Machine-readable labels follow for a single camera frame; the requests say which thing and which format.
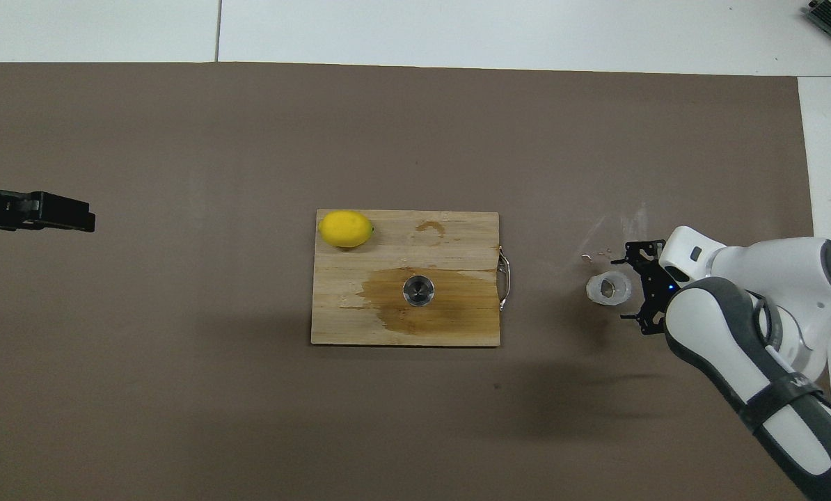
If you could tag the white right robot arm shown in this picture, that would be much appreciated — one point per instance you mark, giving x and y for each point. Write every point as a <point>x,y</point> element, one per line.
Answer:
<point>770,278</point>

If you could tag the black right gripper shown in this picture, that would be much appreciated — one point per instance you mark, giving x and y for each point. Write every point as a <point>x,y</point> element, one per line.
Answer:
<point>662,287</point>

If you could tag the wooden cutting board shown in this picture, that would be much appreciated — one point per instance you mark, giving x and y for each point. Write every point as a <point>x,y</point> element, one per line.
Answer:
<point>332,327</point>

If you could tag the yellow lemon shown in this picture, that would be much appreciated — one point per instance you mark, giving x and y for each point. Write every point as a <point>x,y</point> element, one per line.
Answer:
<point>346,229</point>

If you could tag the steel double jigger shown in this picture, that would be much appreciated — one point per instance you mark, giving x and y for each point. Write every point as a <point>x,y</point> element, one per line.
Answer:
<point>418,290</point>

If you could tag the brown paper table mat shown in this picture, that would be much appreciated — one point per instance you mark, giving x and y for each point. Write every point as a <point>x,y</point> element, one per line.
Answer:
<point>457,139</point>

